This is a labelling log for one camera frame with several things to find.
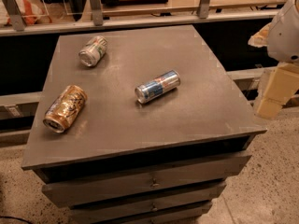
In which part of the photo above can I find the orange white cloth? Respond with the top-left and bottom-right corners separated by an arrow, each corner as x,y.
0,0 -> 52,27

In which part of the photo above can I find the blue silver redbull can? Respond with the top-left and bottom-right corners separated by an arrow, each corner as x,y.
135,70 -> 180,104

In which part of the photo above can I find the white green soda can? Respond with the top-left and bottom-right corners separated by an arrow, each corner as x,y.
78,35 -> 107,67

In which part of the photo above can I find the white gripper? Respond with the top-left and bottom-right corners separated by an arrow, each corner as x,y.
248,0 -> 299,119

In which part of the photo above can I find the grey drawer cabinet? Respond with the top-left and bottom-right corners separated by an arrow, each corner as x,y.
22,25 -> 263,224

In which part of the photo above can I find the metal railing with posts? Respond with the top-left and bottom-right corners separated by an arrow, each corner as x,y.
0,0 -> 285,36

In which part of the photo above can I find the orange gold soda can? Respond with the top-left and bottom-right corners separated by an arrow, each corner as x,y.
43,85 -> 88,133

